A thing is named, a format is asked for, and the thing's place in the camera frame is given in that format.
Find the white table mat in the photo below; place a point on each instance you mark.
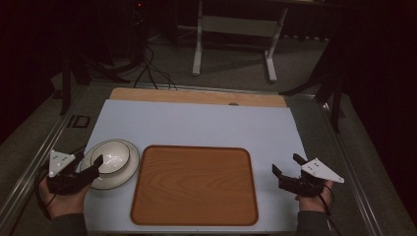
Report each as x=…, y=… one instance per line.
x=196, y=124

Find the black square floor plate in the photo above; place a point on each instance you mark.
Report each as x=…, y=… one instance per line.
x=78, y=121

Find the person's left hand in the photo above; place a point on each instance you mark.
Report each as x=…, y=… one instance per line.
x=67, y=204

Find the wooden table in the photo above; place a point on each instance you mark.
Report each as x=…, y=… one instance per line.
x=183, y=96

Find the wooden tray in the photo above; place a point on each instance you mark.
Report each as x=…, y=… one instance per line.
x=195, y=187

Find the metal floor rail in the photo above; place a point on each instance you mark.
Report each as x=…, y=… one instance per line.
x=352, y=170
x=36, y=164

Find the white metal frame stand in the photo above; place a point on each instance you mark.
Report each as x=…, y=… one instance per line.
x=236, y=25

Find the white bowl with dark rim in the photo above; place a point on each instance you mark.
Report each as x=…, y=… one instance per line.
x=114, y=157

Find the white ceramic bowl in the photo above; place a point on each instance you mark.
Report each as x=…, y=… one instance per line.
x=129, y=173

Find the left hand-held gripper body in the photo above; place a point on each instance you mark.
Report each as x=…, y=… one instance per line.
x=60, y=162

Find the person's right hand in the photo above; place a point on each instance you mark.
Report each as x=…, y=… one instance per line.
x=313, y=204

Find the black tripod stand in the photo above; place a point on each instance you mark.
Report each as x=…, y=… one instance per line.
x=334, y=82
x=67, y=82

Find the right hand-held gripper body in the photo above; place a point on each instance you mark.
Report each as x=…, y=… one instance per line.
x=303, y=187

